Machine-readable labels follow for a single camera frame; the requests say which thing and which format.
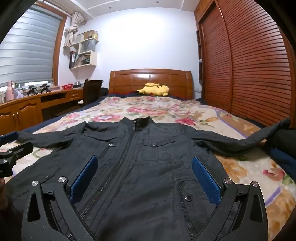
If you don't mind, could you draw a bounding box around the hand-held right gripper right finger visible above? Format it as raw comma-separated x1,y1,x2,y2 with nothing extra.
191,157,269,241

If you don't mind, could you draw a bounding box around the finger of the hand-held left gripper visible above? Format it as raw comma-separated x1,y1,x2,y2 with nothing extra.
7,142,34,160
0,131,19,146

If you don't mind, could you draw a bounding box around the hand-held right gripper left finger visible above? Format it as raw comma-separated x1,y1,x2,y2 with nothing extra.
21,155,100,241

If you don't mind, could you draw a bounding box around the dark grey zip jacket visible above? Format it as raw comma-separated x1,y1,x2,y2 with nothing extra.
6,117,292,241

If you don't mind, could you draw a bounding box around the wooden desk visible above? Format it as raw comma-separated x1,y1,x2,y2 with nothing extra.
0,88,85,139

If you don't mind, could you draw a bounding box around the pink vase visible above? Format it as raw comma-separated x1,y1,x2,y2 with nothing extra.
5,81,15,102

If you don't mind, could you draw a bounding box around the blue cloth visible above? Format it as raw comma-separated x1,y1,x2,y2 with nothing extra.
269,148,296,176

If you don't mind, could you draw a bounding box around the grey window blind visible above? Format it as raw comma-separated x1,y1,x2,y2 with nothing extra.
0,5,62,87

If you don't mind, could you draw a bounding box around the dark wooden chair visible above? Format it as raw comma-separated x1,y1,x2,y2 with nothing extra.
77,79,104,107

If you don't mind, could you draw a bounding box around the dark cloth pile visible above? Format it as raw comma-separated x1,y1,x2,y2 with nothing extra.
265,128,296,163

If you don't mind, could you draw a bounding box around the floral blanket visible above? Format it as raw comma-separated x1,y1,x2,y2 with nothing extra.
13,95,295,234

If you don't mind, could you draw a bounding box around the yellow plush toy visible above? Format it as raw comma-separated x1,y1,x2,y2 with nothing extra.
136,82,171,97

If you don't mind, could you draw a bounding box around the wooden bed headboard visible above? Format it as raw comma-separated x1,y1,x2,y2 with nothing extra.
109,69,193,100

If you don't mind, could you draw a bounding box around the wooden slatted wardrobe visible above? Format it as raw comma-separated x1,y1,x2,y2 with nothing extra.
194,0,296,130

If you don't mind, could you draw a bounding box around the tied beige curtain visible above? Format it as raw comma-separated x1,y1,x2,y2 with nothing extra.
63,13,87,48

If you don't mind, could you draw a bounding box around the grey paper bag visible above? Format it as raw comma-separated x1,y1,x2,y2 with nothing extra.
82,38,96,52

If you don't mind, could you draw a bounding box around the white wall shelf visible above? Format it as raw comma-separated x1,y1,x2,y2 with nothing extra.
69,30,99,69

